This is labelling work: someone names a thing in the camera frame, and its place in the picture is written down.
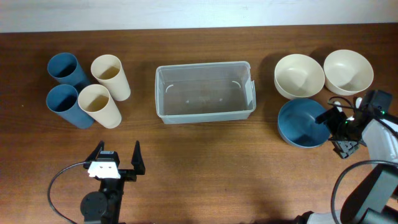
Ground blue cup back left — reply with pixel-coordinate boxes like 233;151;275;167
47;52;91;92

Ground blue cup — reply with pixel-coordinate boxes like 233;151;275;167
46;84;95;129
47;52;91;92

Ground cream cup front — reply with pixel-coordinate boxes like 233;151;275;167
78;84;122;129

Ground cream bowl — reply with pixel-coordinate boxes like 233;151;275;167
323;49;374;96
274;54;325;100

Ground cream cup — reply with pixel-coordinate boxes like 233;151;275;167
91;54;131;101
78;84;122;129

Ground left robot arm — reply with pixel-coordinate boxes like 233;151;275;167
80;141;146;224

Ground blue bowl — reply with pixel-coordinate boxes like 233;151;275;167
277;98;330;148

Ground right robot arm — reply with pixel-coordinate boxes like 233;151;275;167
315;90;397;223

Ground cream cup back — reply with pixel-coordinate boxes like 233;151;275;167
91;54;131;101

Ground clear plastic container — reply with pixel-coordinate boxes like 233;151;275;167
155;61;256;124

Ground blue cup front left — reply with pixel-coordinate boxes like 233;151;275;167
46;84;95;129

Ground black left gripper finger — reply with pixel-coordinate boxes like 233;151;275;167
85;141;104;162
131;141;146;175

